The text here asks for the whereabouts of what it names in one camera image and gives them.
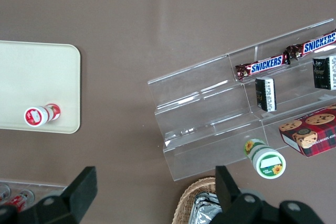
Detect red yogurt drink bottle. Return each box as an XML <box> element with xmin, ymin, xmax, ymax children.
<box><xmin>23</xmin><ymin>102</ymin><xmax>62</xmax><ymax>128</ymax></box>

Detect light oval wicker basket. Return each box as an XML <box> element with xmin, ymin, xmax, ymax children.
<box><xmin>175</xmin><ymin>176</ymin><xmax>224</xmax><ymax>224</ymax></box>

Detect clear acrylic bottle rack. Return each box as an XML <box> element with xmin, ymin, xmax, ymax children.
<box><xmin>0</xmin><ymin>178</ymin><xmax>69</xmax><ymax>209</ymax></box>

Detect green sunflower yogurt bottle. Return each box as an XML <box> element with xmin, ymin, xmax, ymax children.
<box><xmin>244</xmin><ymin>138</ymin><xmax>287</xmax><ymax>179</ymax></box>

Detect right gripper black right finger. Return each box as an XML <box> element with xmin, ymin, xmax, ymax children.
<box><xmin>214</xmin><ymin>165</ymin><xmax>265</xmax><ymax>224</ymax></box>

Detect beige plastic tray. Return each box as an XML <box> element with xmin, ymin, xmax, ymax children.
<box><xmin>0</xmin><ymin>40</ymin><xmax>81</xmax><ymax>135</ymax></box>

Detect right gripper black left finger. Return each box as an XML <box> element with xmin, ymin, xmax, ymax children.
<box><xmin>31</xmin><ymin>166</ymin><xmax>98</xmax><ymax>224</ymax></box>

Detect red tartan cookie box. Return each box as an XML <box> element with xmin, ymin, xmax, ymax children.
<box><xmin>278</xmin><ymin>103</ymin><xmax>336</xmax><ymax>158</ymax></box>

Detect stacked aluminium foil trays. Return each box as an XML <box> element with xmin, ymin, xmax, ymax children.
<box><xmin>189</xmin><ymin>191</ymin><xmax>224</xmax><ymax>224</ymax></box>

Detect clear acrylic stepped display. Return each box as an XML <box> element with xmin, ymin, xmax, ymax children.
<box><xmin>147</xmin><ymin>18</ymin><xmax>336</xmax><ymax>182</ymax></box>

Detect Snickers chocolate bar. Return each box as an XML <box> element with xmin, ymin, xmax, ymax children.
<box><xmin>286</xmin><ymin>29</ymin><xmax>336</xmax><ymax>60</ymax></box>
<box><xmin>234</xmin><ymin>54</ymin><xmax>291</xmax><ymax>82</ymax></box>

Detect small black chocolate box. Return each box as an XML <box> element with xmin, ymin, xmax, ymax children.
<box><xmin>312</xmin><ymin>55</ymin><xmax>336</xmax><ymax>90</ymax></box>
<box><xmin>255</xmin><ymin>77</ymin><xmax>277</xmax><ymax>112</ymax></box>

